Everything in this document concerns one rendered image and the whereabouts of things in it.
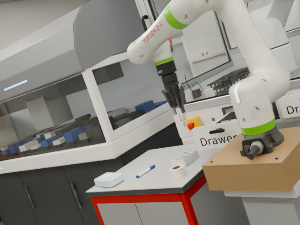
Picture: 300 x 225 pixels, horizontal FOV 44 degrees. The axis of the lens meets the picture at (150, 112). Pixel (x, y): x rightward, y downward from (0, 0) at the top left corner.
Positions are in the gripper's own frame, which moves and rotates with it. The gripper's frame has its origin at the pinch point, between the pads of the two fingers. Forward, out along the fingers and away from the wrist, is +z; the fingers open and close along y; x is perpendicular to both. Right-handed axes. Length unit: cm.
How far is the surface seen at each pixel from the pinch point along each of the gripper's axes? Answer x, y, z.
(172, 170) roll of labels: -24.6, 4.0, 19.7
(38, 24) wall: 227, -382, -138
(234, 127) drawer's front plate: -5.6, 29.6, 9.2
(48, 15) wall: 250, -381, -149
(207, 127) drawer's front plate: -6.1, 16.3, 7.7
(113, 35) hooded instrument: 35, -59, -52
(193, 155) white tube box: -2.9, 1.6, 21.4
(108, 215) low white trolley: -33, -39, 38
